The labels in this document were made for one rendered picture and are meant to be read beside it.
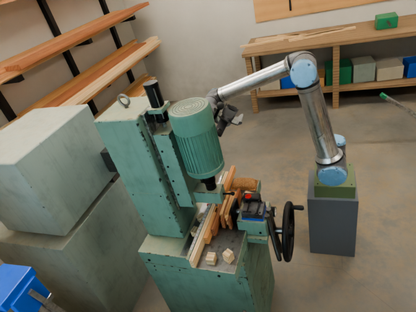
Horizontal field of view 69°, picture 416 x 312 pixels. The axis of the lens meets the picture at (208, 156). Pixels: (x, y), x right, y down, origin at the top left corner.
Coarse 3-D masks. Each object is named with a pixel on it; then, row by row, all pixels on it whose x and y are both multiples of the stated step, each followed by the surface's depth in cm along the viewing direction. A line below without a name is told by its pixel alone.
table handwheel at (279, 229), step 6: (288, 204) 142; (288, 210) 139; (288, 216) 137; (294, 216) 158; (282, 222) 136; (288, 222) 142; (294, 222) 158; (276, 228) 148; (282, 228) 135; (288, 228) 144; (294, 228) 147; (282, 234) 134; (288, 234) 144; (294, 234) 147; (282, 240) 134; (288, 240) 145; (282, 246) 135; (288, 246) 144; (282, 252) 136; (288, 252) 144; (288, 258) 138
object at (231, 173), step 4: (232, 168) 176; (232, 172) 173; (228, 176) 170; (232, 176) 173; (228, 180) 168; (232, 180) 173; (224, 184) 165; (228, 184) 167; (228, 188) 167; (212, 216) 148; (212, 220) 146; (208, 228) 142; (208, 232) 140; (204, 236) 139; (208, 236) 139; (204, 240) 139; (208, 240) 139
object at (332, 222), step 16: (320, 208) 198; (336, 208) 194; (352, 208) 190; (320, 224) 206; (336, 224) 202; (352, 224) 198; (320, 240) 216; (336, 240) 211; (352, 240) 207; (352, 256) 216
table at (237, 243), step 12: (252, 192) 162; (240, 204) 156; (228, 228) 145; (216, 240) 140; (228, 240) 139; (240, 240) 137; (252, 240) 141; (264, 240) 138; (204, 252) 137; (216, 252) 135; (240, 252) 132; (204, 264) 131; (216, 264) 130; (228, 264) 128; (240, 264) 132; (204, 276) 132; (216, 276) 130; (228, 276) 127
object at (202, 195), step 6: (198, 186) 148; (204, 186) 147; (222, 186) 145; (198, 192) 145; (204, 192) 144; (210, 192) 143; (216, 192) 142; (222, 192) 145; (198, 198) 147; (204, 198) 146; (210, 198) 145; (216, 198) 144; (222, 198) 145
